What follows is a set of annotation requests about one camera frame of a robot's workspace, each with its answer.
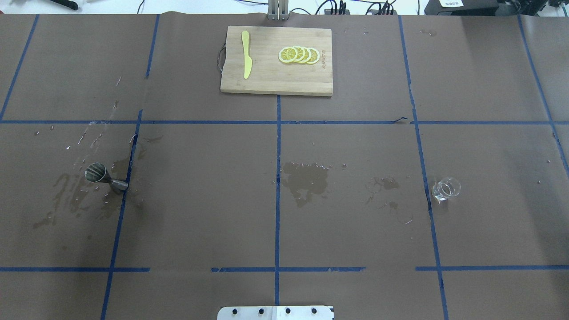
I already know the aluminium frame post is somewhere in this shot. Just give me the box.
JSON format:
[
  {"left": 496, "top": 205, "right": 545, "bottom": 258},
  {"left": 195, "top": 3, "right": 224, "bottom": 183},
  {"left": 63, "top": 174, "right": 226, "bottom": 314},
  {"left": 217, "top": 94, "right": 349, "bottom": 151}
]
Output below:
[{"left": 267, "top": 0, "right": 290, "bottom": 21}]

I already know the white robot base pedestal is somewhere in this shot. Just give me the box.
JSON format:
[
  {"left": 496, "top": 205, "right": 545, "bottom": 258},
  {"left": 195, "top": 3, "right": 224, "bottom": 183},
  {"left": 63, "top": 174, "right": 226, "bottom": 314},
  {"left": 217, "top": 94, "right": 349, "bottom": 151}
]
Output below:
[{"left": 217, "top": 305, "right": 335, "bottom": 320}]

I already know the steel jigger measuring cup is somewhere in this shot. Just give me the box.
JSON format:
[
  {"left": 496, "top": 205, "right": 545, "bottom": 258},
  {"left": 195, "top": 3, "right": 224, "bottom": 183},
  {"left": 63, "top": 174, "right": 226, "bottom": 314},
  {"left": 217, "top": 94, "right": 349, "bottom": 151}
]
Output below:
[{"left": 84, "top": 162, "right": 128, "bottom": 193}]

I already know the bamboo cutting board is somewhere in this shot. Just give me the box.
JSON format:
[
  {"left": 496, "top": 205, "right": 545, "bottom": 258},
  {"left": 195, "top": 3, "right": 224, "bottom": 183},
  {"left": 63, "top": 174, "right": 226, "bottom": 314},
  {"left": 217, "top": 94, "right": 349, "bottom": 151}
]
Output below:
[{"left": 220, "top": 26, "right": 333, "bottom": 96}]

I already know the yellow plastic knife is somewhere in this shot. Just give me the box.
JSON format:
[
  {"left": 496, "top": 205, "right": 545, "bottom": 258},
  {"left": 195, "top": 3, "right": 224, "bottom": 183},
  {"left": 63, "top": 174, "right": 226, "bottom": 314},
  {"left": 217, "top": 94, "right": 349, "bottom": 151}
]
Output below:
[{"left": 240, "top": 30, "right": 253, "bottom": 80}]

